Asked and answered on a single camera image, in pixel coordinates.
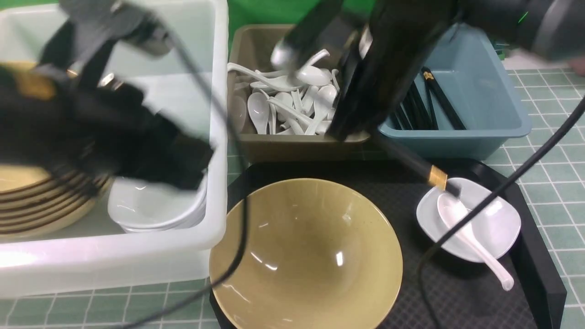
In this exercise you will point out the white spoon right upright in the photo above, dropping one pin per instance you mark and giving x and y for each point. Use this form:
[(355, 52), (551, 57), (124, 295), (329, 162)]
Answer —
[(323, 103)]

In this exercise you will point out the tan bowl stack lower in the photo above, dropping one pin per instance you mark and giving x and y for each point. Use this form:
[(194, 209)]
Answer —
[(45, 209)]

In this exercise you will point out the long white spoon top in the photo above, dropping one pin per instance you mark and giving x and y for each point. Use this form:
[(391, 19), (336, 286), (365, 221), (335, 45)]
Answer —
[(281, 83)]

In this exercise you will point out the black plastic serving tray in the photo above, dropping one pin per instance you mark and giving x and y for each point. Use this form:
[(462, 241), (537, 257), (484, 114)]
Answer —
[(463, 295)]

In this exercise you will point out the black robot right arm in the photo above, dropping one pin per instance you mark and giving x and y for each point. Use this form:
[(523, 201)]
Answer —
[(381, 56)]

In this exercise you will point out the green cloth backdrop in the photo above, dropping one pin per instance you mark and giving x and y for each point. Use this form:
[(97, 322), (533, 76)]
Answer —
[(249, 12)]

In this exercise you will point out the top tan stacked bowl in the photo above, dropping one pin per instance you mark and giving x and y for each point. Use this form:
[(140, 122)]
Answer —
[(18, 178)]

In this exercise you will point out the white ceramic soup spoon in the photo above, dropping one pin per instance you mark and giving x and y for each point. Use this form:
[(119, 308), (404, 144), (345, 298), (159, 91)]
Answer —
[(452, 211)]

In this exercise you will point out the black chopstick gold band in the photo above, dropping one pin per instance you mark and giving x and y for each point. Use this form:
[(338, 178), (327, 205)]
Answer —
[(434, 176)]

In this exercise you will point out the olive brown spoon bin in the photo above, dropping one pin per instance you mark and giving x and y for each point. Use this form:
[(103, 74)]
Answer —
[(252, 47)]

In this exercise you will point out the white spoon bowl left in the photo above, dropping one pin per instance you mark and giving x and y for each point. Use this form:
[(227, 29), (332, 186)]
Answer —
[(259, 110)]

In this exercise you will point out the white dish stack lower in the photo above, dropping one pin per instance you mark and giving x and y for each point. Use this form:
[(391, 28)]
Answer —
[(196, 217)]

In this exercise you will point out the top white stacked dish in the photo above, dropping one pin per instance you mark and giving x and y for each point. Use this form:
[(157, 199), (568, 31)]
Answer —
[(150, 205)]

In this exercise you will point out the black chopsticks middle bundle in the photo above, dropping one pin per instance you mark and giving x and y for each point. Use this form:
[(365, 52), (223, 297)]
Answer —
[(412, 114)]

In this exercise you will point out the tan noodle bowl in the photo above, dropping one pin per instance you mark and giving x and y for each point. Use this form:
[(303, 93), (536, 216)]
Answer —
[(319, 256)]

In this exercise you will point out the black chopstick rightmost in bin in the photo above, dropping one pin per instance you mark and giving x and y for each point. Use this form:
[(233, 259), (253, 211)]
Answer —
[(432, 88)]

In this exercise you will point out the small white square dish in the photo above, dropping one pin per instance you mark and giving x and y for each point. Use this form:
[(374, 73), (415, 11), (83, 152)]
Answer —
[(496, 227)]

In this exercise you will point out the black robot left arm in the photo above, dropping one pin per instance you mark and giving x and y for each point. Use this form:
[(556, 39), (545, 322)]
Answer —
[(56, 116)]

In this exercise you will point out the large white plastic tub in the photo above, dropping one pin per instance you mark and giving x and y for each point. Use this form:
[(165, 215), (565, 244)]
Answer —
[(94, 252)]

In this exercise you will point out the blue chopstick bin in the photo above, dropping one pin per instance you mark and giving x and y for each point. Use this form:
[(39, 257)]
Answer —
[(475, 82)]

